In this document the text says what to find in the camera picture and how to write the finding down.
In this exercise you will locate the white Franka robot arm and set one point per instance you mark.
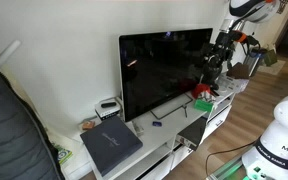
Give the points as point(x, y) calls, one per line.
point(284, 133)

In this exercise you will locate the white router box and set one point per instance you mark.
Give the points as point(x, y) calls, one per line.
point(108, 111)

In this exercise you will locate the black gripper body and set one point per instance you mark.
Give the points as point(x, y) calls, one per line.
point(219, 56)

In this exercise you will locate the white tube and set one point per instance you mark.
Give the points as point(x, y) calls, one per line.
point(7, 53)

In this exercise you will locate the white printed carton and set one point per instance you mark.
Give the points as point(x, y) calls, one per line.
point(238, 84)

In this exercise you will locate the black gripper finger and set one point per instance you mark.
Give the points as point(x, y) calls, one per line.
point(216, 83)
point(206, 77)

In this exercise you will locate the grey white striped towel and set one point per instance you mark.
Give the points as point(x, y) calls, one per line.
point(206, 96)

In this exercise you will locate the small black remote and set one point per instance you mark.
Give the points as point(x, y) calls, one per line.
point(108, 104)

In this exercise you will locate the green printed package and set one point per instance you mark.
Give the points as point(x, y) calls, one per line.
point(64, 155)

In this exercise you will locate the black flat screen television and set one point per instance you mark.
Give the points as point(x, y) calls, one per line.
point(157, 73)

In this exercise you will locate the green plastic box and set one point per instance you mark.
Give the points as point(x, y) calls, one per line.
point(203, 105)

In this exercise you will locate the white television cabinet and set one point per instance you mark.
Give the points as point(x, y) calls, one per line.
point(165, 133)

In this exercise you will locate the robot base platform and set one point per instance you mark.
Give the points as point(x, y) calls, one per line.
point(229, 170)

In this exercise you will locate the green bag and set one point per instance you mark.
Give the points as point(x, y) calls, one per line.
point(270, 57)

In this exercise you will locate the small blue object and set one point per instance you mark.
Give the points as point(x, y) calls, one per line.
point(157, 124)

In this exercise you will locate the small brown object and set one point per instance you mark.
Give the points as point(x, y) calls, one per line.
point(88, 125)

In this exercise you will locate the dark blue flat box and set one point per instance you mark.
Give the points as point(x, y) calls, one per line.
point(110, 143)

